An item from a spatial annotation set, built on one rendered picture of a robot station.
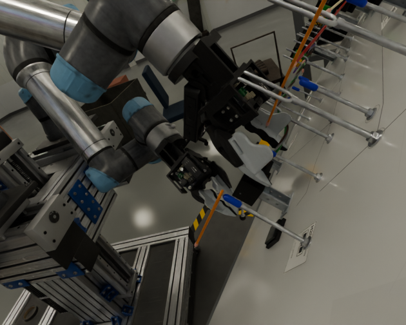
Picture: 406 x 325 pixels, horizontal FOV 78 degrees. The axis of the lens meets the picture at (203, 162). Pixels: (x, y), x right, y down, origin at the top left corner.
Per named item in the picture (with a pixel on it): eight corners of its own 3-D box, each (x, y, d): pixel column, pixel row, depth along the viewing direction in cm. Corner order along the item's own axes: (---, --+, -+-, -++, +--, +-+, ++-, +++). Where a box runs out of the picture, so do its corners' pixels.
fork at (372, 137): (383, 138, 22) (240, 70, 24) (368, 151, 24) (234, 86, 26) (383, 126, 23) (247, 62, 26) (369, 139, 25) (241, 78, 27)
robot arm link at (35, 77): (-34, 26, 58) (101, 193, 58) (15, 9, 62) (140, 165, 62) (-9, 57, 68) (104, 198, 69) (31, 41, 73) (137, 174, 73)
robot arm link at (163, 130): (158, 148, 64) (178, 124, 62) (169, 160, 62) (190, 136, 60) (140, 144, 57) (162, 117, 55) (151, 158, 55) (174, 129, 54)
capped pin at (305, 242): (304, 243, 27) (216, 193, 29) (312, 234, 26) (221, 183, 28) (303, 253, 26) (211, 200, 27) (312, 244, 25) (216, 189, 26)
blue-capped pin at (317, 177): (318, 177, 35) (261, 147, 36) (323, 171, 34) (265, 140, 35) (315, 184, 34) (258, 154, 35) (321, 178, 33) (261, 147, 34)
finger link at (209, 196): (219, 229, 48) (188, 194, 52) (228, 224, 54) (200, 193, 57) (230, 217, 48) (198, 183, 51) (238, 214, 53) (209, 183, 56)
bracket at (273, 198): (288, 198, 45) (263, 184, 46) (294, 191, 43) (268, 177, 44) (281, 218, 42) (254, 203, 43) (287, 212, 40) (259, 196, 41)
